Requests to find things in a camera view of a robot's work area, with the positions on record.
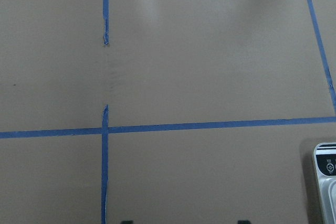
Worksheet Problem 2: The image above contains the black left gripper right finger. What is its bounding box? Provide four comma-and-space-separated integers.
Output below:
237, 220, 251, 224

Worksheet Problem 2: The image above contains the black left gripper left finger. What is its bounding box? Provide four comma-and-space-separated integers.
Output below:
120, 220, 133, 224

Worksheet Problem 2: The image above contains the silver digital kitchen scale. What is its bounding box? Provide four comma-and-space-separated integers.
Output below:
312, 142, 335, 223

